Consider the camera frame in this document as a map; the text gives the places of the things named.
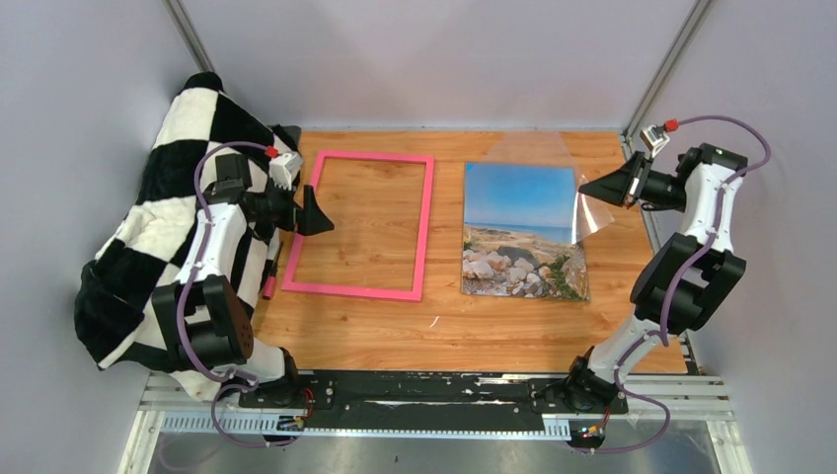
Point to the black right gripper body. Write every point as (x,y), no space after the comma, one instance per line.
(664,191)

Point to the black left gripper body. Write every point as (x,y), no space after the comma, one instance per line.
(275,205)

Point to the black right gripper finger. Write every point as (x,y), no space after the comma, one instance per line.
(637,167)
(613,188)

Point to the pink picture frame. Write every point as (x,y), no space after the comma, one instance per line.
(415,293)

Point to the pink handled screwdriver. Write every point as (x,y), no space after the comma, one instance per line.
(271,276)

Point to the landscape beach photo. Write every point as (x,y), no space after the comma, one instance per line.
(521,235)

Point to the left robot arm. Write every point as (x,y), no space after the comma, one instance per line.
(203,320)

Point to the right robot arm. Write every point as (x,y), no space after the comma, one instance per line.
(687,279)

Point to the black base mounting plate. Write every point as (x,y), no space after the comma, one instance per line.
(426,401)

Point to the black white checkered pillow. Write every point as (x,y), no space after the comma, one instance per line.
(113,314)

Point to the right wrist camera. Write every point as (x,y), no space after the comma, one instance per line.
(656,136)

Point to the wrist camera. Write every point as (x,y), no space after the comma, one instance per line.
(656,136)
(283,169)

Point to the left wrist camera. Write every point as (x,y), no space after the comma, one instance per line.
(283,169)

